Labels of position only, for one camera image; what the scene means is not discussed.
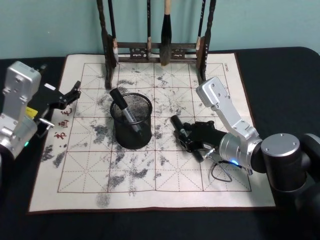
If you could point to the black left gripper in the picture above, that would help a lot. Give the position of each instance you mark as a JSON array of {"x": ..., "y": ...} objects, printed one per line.
[{"x": 46, "y": 98}]

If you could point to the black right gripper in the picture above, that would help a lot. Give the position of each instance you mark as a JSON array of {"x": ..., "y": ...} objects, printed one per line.
[{"x": 207, "y": 136}]

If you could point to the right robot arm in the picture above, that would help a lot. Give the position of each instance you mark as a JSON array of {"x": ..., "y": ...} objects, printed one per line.
[{"x": 280, "y": 152}]

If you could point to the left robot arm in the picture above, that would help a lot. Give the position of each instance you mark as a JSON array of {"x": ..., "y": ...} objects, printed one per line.
[{"x": 17, "y": 82}]

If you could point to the cream calligraphy mat red grid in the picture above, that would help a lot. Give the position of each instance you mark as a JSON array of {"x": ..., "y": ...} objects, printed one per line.
[{"x": 175, "y": 180}]

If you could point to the black mesh pen holder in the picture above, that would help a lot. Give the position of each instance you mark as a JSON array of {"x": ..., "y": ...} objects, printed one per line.
[{"x": 132, "y": 137}]

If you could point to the dark wooden brush rack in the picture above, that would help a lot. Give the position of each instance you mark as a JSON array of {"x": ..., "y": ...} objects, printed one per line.
[{"x": 130, "y": 45}]

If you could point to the black table cloth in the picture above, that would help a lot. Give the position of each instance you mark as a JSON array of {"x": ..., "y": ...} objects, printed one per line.
[{"x": 275, "y": 87}]

